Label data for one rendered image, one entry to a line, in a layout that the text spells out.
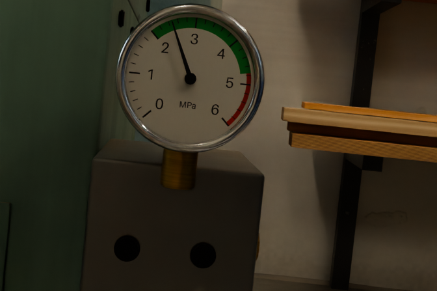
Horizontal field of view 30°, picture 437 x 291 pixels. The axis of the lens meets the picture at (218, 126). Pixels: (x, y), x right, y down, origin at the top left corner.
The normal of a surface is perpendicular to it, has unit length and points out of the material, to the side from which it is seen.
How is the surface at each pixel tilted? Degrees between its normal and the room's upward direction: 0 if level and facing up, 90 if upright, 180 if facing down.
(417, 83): 90
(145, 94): 90
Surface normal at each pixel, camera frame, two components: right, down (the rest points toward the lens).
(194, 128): 0.07, 0.06
